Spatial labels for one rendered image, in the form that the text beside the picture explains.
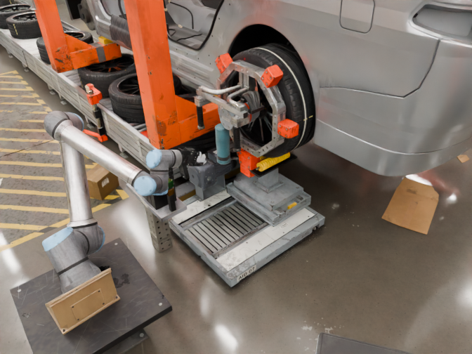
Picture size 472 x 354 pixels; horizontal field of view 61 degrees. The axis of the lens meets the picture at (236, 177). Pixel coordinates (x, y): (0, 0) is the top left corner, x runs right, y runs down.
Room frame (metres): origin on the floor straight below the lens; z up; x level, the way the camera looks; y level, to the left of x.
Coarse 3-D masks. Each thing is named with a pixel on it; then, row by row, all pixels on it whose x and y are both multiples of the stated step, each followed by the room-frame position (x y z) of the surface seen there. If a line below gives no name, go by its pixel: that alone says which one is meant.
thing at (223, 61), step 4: (220, 56) 2.31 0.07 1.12; (224, 56) 2.32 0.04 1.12; (228, 56) 2.33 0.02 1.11; (216, 60) 2.33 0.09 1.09; (220, 60) 2.30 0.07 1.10; (224, 60) 2.30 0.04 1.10; (228, 60) 2.31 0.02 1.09; (216, 64) 2.33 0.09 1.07; (220, 64) 2.30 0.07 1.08; (224, 64) 2.28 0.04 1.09; (228, 64) 2.29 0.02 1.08; (220, 68) 2.30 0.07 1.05; (224, 68) 2.27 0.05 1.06
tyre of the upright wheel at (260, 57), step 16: (256, 48) 2.26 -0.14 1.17; (272, 48) 2.24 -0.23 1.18; (288, 48) 2.25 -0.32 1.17; (256, 64) 2.17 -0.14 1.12; (272, 64) 2.08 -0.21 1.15; (288, 64) 2.12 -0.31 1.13; (288, 80) 2.01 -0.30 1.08; (304, 80) 2.06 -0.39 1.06; (288, 96) 1.98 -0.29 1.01; (304, 96) 2.00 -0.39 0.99; (288, 112) 1.97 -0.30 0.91; (304, 112) 1.97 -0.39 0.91; (288, 144) 1.96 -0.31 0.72; (304, 144) 2.12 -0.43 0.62
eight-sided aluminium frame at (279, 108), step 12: (240, 60) 2.23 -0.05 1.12; (228, 72) 2.24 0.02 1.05; (252, 72) 2.09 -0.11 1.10; (216, 84) 2.33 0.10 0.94; (264, 84) 2.00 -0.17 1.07; (276, 96) 1.99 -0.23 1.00; (276, 108) 1.92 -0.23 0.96; (276, 120) 1.92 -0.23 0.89; (240, 132) 2.26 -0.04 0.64; (276, 132) 1.92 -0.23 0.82; (240, 144) 2.17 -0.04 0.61; (252, 144) 2.14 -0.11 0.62; (276, 144) 1.92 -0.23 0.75
